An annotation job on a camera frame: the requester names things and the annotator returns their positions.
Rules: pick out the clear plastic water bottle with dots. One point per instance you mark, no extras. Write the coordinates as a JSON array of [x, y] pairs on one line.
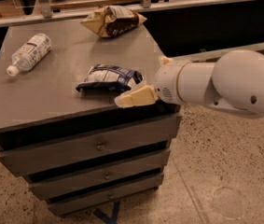
[[29, 54]]

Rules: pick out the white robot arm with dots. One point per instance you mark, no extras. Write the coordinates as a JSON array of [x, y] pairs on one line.
[[233, 84]]

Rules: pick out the blue chip bag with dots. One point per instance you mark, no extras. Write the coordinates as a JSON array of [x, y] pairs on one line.
[[111, 78]]

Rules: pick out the grey metal railing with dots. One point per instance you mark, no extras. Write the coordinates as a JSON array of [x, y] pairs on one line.
[[186, 26]]

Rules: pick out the grey drawer cabinet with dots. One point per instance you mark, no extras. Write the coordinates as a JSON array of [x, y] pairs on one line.
[[42, 106]]

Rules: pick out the bottom grey drawer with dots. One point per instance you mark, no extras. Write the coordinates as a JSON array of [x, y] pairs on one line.
[[106, 195]]

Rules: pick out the brown chip bag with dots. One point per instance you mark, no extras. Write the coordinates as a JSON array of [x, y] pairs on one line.
[[111, 21]]

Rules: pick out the middle grey drawer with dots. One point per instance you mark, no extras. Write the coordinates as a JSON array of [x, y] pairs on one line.
[[56, 187]]

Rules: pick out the top grey drawer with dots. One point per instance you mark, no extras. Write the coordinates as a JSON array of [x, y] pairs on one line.
[[39, 158]]

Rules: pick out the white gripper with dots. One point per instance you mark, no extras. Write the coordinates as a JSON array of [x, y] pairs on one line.
[[165, 80]]

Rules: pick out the grey drawer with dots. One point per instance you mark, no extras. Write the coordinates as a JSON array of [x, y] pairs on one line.
[[106, 195], [39, 158], [56, 187]]

